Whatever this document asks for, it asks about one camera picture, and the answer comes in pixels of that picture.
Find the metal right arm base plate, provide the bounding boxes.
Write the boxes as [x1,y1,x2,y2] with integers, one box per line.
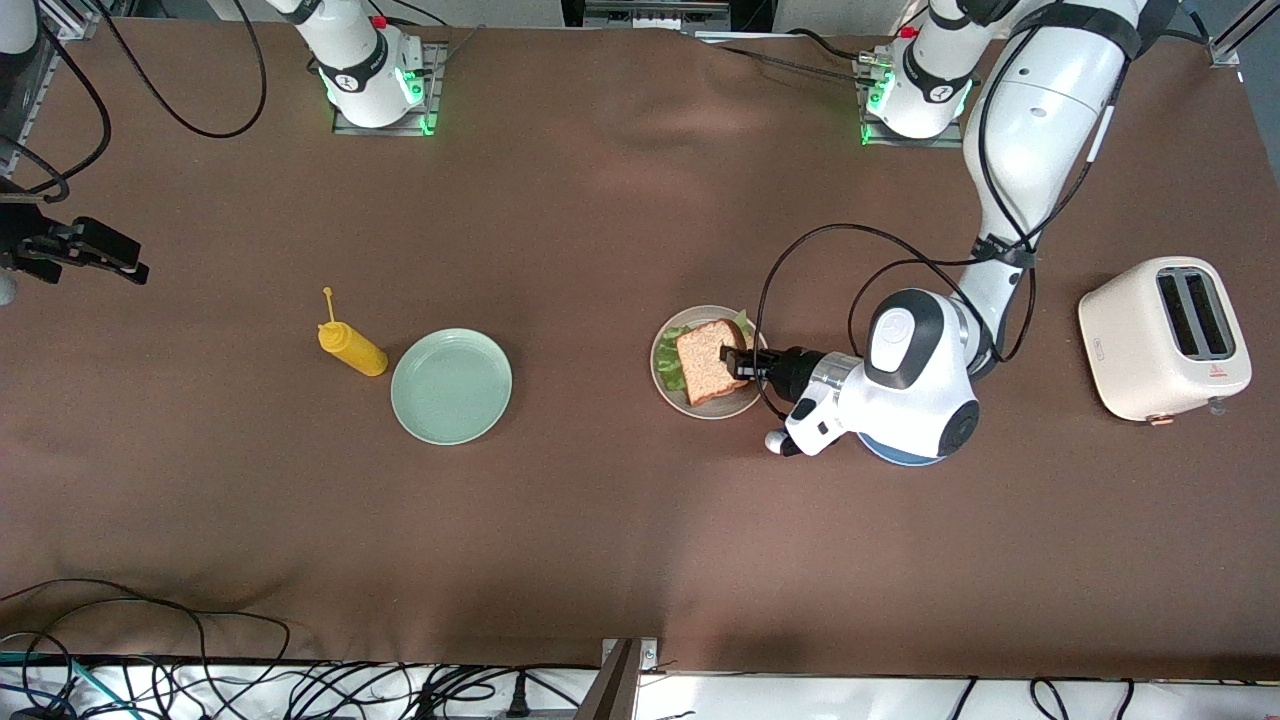
[333,42,446,136]

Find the beige plate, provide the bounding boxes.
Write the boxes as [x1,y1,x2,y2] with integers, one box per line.
[650,305,769,421]

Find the green plate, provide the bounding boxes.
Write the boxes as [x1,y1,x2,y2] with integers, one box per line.
[390,328,514,446]

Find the brown bread slice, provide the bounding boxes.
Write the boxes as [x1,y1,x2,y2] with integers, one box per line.
[675,318,751,407]

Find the black base power cable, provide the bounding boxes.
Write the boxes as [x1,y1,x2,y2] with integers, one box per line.
[700,28,886,91]

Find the white toaster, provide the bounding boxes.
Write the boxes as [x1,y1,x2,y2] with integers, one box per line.
[1077,256,1254,426]

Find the aluminium frame profile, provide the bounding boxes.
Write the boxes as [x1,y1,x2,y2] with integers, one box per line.
[1205,0,1280,69]
[35,0,101,41]

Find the black equipment stand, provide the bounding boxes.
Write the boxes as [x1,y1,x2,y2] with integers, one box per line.
[560,0,776,33]

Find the long black loose cable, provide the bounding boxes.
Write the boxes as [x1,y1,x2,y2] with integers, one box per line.
[0,578,293,691]

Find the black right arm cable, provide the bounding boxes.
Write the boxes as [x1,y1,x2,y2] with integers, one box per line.
[0,0,269,201]

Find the yellow mustard squeeze bottle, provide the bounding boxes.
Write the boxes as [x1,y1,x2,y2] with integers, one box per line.
[317,287,389,378]

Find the brown table cloth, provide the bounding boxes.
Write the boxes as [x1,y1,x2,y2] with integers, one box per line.
[0,18,1280,681]

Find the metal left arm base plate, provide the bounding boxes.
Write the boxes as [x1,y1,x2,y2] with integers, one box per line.
[855,55,966,149]

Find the green lettuce leaf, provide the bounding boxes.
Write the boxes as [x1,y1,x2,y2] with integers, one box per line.
[657,309,756,393]

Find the blue plate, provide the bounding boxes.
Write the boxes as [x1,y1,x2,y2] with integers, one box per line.
[858,428,949,468]

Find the teal cable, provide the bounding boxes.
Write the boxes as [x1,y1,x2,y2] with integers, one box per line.
[0,650,116,720]

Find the metal frame post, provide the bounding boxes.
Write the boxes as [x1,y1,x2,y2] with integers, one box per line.
[575,637,661,720]

